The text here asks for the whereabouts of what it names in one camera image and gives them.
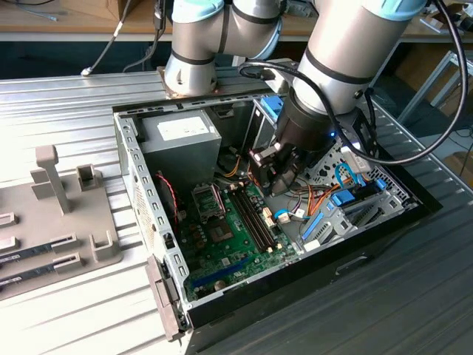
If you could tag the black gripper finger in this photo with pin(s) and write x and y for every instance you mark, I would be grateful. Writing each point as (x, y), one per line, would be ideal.
(264, 166)
(288, 161)

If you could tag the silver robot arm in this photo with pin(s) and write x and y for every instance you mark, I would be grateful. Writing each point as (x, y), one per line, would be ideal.
(351, 44)

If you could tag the CPU socket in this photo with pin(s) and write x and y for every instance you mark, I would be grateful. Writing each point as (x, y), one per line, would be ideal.
(220, 232)

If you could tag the black RAM slot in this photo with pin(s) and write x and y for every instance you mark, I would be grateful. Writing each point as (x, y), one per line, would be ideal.
(258, 220)
(248, 222)

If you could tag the hard disk in blue carrier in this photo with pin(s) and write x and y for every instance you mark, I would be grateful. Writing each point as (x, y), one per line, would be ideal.
(343, 197)

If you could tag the blue retention lever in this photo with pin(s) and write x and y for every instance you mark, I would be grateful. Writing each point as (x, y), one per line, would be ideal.
(312, 226)

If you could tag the grey power supply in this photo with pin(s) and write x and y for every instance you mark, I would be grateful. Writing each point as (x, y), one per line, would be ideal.
(177, 155)

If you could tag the blue plastic latch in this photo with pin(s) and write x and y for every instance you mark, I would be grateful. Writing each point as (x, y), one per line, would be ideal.
(380, 185)

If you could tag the green motherboard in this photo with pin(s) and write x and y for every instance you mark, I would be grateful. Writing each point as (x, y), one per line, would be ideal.
(225, 255)

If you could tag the blue expansion slot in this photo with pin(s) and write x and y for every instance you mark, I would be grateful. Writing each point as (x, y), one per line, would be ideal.
(221, 273)

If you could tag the silver coin battery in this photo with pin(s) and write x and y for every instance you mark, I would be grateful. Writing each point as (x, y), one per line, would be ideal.
(220, 285)

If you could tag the black PC case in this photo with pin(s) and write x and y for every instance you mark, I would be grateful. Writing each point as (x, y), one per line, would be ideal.
(295, 296)

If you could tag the flat cardboard piece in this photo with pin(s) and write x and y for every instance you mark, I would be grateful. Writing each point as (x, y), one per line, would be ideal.
(458, 162)

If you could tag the closed cardboard box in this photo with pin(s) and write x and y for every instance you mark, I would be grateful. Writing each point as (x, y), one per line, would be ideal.
(125, 9)

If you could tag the grey parts rack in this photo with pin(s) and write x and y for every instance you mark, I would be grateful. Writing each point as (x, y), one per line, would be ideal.
(55, 229)

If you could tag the dark RAM stick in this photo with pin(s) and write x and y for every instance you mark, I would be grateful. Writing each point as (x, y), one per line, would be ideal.
(26, 275)
(26, 253)

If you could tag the wooden desk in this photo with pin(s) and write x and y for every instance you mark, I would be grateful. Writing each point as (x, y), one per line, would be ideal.
(55, 18)

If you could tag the blue drive bracket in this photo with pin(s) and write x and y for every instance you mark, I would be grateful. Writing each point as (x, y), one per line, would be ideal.
(269, 105)

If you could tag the black camera bracket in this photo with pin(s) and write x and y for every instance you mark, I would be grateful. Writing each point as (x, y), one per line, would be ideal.
(366, 125)

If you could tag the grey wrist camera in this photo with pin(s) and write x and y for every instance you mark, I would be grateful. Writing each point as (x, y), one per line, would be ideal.
(356, 161)

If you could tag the aluminium profile frame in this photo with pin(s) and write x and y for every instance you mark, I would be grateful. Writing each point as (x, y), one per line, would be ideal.
(427, 87)

